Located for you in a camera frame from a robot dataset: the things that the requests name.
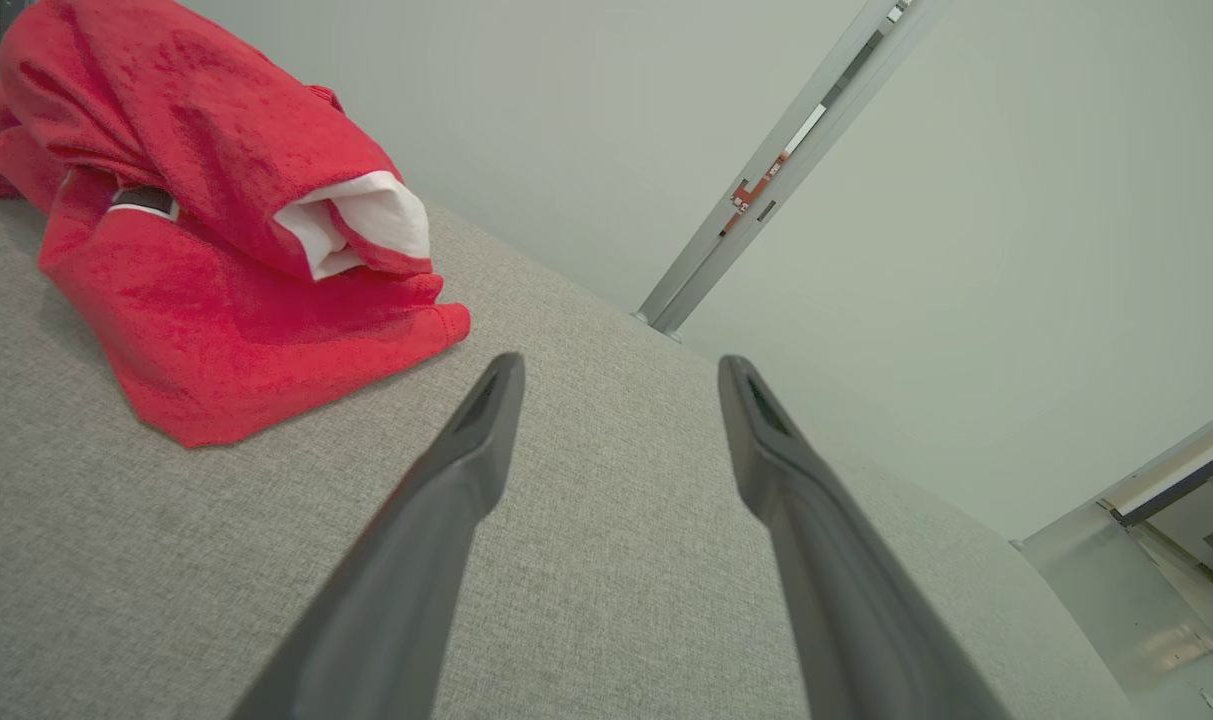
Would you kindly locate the grey partition frame rail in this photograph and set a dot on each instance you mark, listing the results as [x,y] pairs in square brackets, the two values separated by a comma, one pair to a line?
[1166,480]

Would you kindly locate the orange sticker on post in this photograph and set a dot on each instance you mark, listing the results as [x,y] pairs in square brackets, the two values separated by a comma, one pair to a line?
[756,192]

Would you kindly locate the red shirt with black-white print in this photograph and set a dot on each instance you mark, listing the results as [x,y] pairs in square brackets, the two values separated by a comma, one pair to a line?
[216,360]

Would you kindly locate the grey aluminium partition post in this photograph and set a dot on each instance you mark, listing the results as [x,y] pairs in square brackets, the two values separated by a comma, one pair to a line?
[701,265]

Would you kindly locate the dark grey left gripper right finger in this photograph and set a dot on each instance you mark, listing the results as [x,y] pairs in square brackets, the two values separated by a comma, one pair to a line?
[836,570]

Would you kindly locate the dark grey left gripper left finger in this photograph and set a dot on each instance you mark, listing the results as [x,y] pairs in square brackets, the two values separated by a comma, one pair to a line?
[406,560]

